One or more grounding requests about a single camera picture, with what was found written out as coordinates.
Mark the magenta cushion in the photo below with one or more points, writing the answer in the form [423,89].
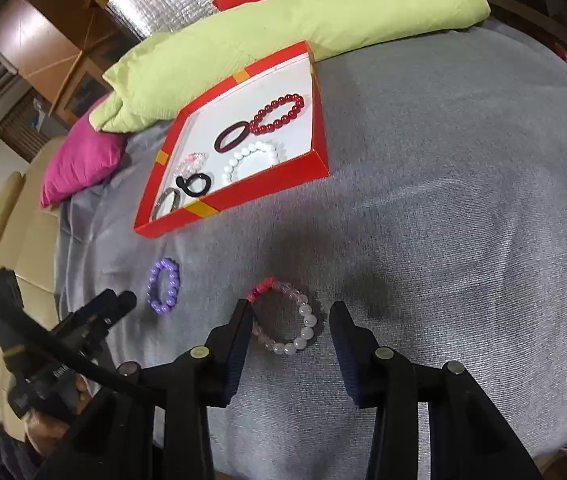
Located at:
[86,157]

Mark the brown wooden cabinet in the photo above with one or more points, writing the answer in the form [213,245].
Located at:
[62,49]

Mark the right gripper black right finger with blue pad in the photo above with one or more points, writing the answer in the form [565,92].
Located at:
[372,374]

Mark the light green pillow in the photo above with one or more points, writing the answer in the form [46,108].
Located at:
[156,79]

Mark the person's left hand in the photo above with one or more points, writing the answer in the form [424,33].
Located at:
[43,431]

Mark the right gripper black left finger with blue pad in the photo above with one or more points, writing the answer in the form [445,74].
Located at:
[213,371]

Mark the grey bed blanket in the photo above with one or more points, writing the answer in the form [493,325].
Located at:
[442,224]

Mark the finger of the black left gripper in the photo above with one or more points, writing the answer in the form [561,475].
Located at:
[87,339]
[95,307]

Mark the red shallow jewelry box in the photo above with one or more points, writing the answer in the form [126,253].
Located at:
[279,96]

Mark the grey metal bangle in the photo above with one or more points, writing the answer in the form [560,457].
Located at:
[166,202]

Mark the beige leather sofa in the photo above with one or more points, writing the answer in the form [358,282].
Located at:
[28,235]

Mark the dark maroon bangle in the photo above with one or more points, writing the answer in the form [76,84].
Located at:
[232,136]

